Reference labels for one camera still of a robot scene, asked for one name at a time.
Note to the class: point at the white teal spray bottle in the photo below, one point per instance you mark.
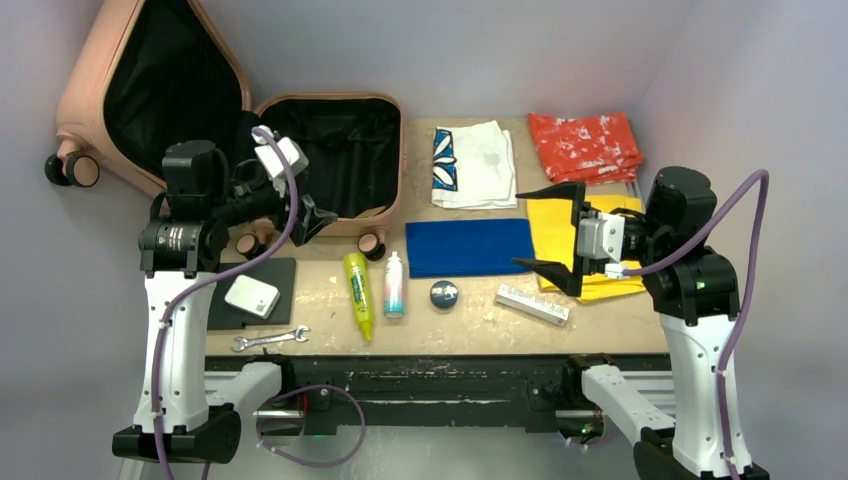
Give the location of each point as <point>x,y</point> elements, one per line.
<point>394,306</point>

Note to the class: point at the silver wrench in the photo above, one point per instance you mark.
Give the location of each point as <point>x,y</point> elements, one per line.
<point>298,335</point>

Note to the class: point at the dark round tin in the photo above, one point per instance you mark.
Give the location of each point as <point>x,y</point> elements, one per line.
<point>444,294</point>

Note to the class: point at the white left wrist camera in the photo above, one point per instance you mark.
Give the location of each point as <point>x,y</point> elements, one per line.
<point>275,152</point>

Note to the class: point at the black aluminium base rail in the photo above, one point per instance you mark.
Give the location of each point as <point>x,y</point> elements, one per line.
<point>538,393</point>

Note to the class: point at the red white patterned cloth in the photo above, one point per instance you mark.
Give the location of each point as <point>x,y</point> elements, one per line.
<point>595,150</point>

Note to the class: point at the pink open suitcase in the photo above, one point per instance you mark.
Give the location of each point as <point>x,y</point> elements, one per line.
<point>152,74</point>

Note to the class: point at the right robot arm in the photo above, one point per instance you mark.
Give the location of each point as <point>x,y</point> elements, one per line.
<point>702,306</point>

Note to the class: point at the yellow cloth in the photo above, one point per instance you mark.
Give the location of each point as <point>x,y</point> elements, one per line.
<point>553,239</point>

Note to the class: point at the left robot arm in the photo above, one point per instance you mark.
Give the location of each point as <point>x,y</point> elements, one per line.
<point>177,420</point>

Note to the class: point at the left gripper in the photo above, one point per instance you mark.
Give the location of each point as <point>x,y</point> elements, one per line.
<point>311,218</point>

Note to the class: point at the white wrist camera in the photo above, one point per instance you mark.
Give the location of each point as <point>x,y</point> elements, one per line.
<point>275,152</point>
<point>617,271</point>

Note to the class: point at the silver toothpaste box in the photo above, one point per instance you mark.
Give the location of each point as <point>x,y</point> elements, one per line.
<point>532,305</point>

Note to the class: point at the white square device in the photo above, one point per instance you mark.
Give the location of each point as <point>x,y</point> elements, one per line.
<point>252,296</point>

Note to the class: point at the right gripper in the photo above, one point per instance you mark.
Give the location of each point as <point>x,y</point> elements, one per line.
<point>589,254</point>

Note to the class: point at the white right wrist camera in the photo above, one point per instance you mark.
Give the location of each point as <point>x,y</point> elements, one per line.
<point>617,271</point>

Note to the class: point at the white shirt blue print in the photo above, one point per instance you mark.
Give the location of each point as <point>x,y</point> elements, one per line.
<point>473,168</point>

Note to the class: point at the blue folded cloth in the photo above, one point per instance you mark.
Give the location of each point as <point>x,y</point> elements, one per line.
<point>465,248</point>

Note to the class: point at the yellow green tube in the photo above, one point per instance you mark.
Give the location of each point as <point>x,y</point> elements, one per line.
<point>359,286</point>

